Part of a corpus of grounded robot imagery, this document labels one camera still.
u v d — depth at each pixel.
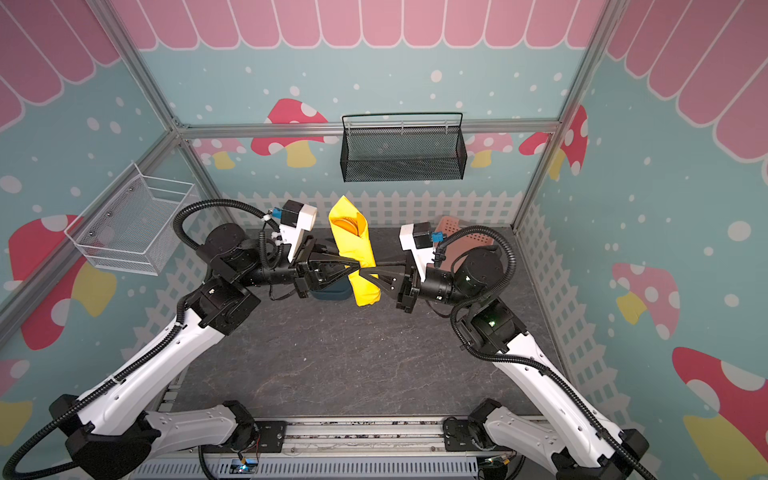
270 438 0.75
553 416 0.40
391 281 0.48
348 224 0.44
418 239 0.43
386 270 0.48
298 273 0.45
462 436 0.74
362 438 0.76
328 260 0.47
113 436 0.39
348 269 0.48
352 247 0.46
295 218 0.43
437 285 0.48
